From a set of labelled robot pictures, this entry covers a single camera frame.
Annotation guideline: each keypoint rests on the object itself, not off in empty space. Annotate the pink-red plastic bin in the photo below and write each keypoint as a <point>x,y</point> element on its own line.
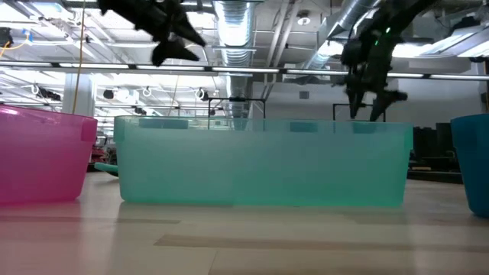
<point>42,160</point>

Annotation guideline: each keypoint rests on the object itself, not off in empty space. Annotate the long ceiling light strip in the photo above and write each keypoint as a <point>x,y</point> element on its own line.
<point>244,70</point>

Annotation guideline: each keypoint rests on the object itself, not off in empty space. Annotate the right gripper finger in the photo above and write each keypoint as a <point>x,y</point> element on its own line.
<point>384,101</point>
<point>355,101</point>

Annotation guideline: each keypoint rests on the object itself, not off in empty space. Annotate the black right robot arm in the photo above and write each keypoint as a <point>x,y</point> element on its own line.
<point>405,15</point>

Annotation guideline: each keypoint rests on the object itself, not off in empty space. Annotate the grey wall vent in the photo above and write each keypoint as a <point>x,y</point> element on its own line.
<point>303,95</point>

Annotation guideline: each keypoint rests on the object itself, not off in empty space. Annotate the teal translucent plastic bin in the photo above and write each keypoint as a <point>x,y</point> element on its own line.
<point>263,168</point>

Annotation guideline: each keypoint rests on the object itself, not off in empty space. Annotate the round ceiling fixture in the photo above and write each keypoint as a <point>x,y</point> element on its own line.
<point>303,20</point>

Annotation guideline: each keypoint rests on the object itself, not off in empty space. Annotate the dark background furniture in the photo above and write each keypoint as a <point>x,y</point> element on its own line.
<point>435,145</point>

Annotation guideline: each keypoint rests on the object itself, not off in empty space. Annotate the white pillar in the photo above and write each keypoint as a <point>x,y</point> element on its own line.
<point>88,95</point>

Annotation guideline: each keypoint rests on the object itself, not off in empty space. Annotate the blue plastic bin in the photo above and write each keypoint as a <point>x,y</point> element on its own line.
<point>475,168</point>

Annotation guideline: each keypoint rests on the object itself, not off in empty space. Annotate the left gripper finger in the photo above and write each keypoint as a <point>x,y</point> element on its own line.
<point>185,32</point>
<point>168,51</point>

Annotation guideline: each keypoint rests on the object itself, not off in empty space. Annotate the black metal rig frame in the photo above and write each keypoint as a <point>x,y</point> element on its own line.
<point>237,99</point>
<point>334,112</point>

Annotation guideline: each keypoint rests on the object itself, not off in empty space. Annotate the smooth silver air duct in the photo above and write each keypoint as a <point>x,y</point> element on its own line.
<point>351,15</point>

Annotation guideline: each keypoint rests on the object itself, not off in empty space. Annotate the bright ceiling light panel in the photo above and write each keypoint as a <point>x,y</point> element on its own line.
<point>420,49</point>

